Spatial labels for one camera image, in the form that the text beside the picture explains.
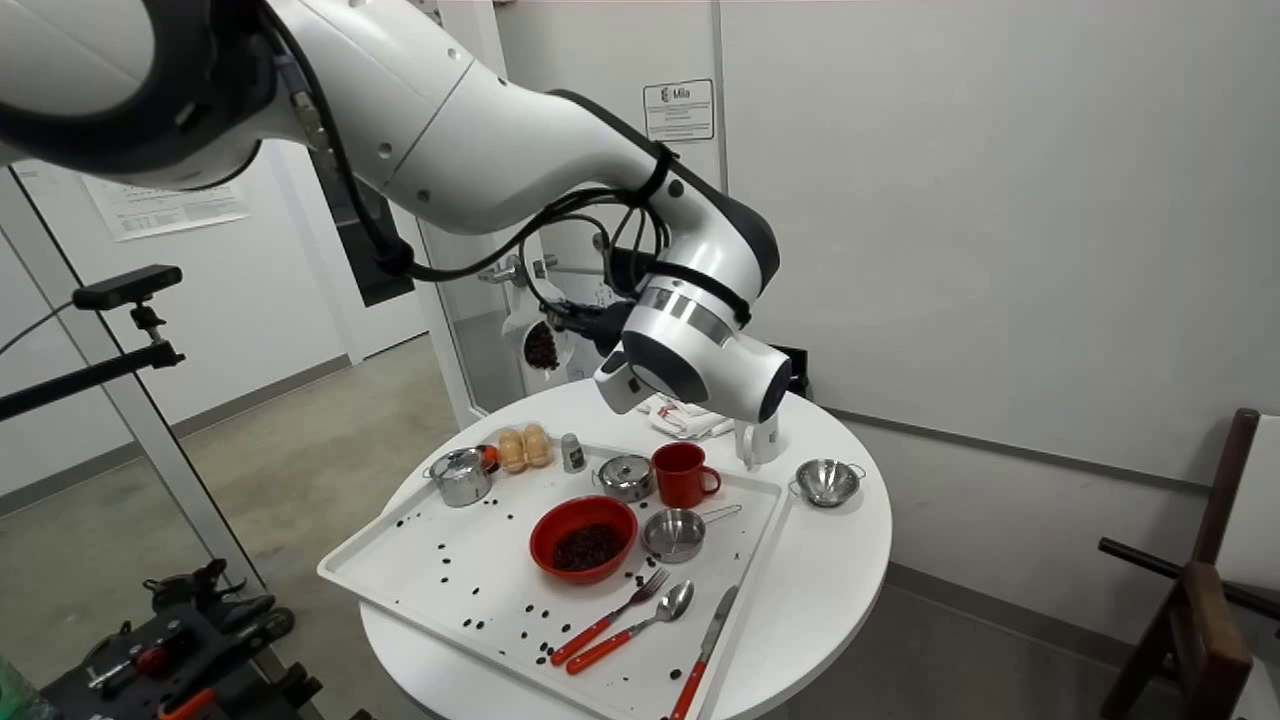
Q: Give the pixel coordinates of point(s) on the white rectangular tray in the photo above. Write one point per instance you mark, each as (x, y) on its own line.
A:
(469, 578)

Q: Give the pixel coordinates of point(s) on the red bowl with beans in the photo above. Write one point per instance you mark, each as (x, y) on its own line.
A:
(582, 543)

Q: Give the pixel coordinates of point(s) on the steel bowl beside red bowl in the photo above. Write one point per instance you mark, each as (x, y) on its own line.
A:
(675, 536)

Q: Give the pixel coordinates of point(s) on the door sign paper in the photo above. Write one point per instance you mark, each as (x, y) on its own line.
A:
(683, 111)

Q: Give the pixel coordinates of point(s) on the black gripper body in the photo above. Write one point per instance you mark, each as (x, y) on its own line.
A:
(593, 323)

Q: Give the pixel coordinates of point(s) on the round white table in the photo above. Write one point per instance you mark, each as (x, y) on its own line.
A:
(806, 597)

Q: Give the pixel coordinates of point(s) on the red mug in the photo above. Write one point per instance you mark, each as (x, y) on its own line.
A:
(683, 474)

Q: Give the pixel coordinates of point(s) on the tool cart with tools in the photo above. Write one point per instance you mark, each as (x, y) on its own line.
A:
(194, 656)

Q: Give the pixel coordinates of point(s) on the red handled spoon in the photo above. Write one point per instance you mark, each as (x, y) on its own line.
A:
(665, 610)

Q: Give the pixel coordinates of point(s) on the black camera on stand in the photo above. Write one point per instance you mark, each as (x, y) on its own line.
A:
(103, 297)

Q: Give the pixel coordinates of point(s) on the bread rolls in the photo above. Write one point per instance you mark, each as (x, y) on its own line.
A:
(526, 449)

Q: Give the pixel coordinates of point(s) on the steel bowl on table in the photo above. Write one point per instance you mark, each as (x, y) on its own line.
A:
(829, 483)

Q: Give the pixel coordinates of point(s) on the clear plastic jug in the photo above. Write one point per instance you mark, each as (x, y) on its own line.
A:
(543, 349)

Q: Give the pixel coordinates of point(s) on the paper poster on wall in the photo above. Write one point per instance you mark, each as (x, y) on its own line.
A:
(141, 212)

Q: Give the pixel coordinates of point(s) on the small steel cup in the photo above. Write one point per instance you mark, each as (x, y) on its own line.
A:
(462, 476)

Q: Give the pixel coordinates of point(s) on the white cloth with red stripe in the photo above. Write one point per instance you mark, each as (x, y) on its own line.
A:
(686, 423)

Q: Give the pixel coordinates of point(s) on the black box on floor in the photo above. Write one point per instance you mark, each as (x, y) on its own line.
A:
(798, 364)

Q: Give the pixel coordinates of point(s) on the white mug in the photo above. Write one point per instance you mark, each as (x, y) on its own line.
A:
(758, 442)

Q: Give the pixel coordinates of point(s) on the small salt shaker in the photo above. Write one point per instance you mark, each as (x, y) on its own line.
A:
(574, 454)

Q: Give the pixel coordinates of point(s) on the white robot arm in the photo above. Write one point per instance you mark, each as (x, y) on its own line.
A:
(181, 92)

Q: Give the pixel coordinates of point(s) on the small steel bowl behind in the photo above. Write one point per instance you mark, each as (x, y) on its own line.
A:
(624, 476)

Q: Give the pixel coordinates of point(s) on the red handled knife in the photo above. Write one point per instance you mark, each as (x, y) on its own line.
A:
(706, 653)

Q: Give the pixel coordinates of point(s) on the red handled fork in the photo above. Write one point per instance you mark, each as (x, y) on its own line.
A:
(646, 589)

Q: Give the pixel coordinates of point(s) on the wooden chair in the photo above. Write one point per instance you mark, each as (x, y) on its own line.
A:
(1195, 633)

